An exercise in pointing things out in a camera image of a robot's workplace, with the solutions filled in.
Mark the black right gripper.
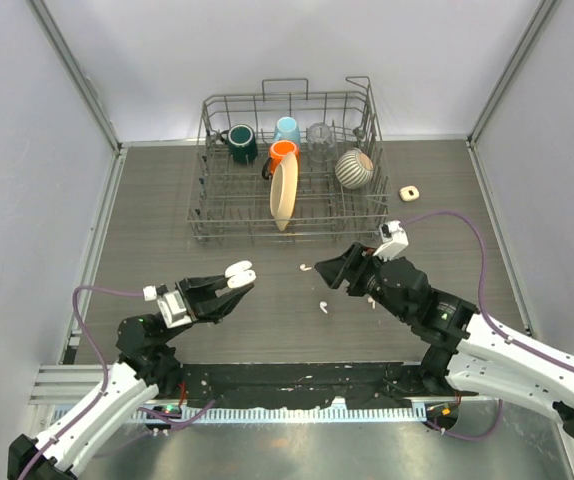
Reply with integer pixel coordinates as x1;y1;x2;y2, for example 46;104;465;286
315;242;411;322

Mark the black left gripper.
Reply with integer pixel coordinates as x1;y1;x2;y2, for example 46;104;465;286
160;269;252;344

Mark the white earbud charging case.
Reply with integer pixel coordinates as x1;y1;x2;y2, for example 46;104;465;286
224;260;256;289

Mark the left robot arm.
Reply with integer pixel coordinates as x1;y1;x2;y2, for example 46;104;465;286
7;261;256;479

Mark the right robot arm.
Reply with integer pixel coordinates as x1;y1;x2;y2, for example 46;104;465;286
314;242;574;438

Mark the beige earbud charging case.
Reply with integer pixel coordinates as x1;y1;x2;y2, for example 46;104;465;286
399;185;419;202

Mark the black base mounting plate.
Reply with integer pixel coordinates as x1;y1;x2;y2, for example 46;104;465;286
157;362;458;410

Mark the beige plate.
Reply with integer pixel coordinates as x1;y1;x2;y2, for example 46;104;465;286
269;153;299;231

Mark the striped ceramic bowl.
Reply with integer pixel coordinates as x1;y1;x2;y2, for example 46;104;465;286
334;148;374;190

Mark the clear glass cup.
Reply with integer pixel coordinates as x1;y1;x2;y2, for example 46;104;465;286
306;122;336;163

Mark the orange mug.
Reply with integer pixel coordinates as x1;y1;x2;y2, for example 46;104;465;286
261;140;300;180

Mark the light blue mug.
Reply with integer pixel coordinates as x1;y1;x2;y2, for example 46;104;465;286
273;116;301;147

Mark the dark green mug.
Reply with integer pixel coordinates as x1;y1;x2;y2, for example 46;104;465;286
218;124;258;165

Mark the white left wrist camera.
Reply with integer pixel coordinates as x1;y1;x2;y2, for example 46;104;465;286
142;285;192;329

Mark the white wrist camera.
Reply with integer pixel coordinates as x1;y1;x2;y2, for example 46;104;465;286
373;220;409;261
142;285;192;329

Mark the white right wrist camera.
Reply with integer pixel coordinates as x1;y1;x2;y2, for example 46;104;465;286
373;220;409;261

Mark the grey wire dish rack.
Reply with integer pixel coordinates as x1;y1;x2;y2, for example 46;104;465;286
187;76;391;243

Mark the white slotted cable duct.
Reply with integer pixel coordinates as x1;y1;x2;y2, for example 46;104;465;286
52;403;427;424

